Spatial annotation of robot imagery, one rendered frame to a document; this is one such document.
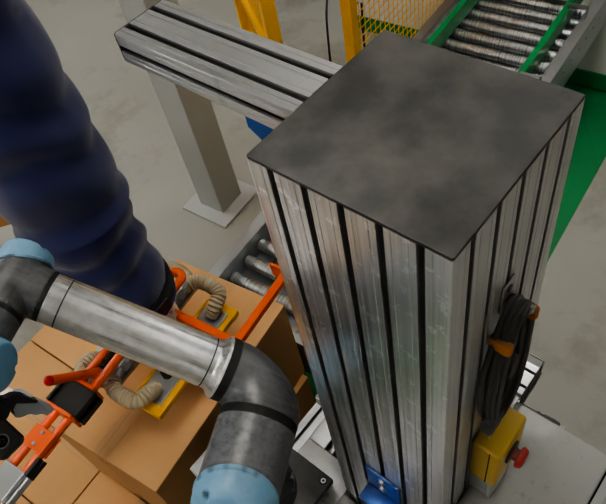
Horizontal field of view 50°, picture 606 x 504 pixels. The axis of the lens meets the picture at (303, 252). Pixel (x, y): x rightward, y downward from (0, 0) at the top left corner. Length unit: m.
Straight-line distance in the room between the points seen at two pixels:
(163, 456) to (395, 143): 1.25
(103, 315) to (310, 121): 0.41
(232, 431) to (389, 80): 0.50
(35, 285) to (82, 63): 4.04
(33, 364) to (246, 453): 1.76
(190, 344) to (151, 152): 3.07
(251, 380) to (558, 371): 2.04
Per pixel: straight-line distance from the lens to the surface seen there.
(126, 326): 0.94
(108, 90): 4.57
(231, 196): 3.45
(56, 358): 2.59
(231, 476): 0.90
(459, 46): 3.36
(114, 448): 1.82
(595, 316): 3.02
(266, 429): 0.92
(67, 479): 2.32
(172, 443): 1.76
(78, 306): 0.94
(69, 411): 1.60
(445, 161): 0.65
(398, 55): 0.78
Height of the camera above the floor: 2.48
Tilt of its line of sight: 51 degrees down
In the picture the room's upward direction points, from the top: 14 degrees counter-clockwise
